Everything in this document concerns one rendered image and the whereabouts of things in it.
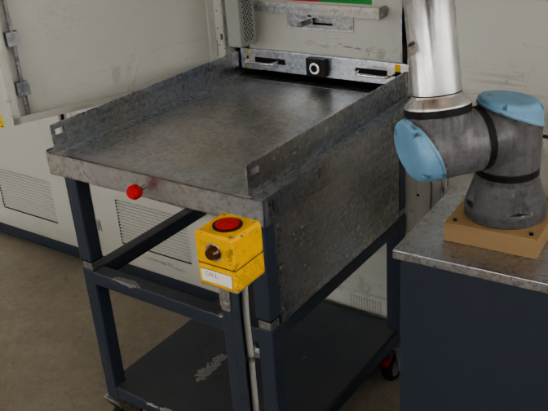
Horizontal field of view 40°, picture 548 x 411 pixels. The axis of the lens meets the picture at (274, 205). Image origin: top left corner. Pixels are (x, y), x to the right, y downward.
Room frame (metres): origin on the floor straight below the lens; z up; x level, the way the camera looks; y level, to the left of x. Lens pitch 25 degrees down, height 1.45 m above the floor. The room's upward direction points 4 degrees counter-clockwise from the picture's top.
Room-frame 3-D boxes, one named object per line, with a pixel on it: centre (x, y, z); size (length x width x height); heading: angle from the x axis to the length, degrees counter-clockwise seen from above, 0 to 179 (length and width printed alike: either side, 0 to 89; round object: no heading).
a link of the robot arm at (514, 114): (1.29, -0.43, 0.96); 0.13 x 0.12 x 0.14; 106
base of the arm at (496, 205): (1.29, -0.44, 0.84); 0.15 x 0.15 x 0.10
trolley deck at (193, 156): (1.75, 0.07, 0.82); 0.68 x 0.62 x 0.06; 144
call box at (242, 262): (1.10, 0.08, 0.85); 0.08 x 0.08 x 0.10; 54
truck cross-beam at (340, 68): (2.07, -0.17, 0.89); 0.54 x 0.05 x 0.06; 53
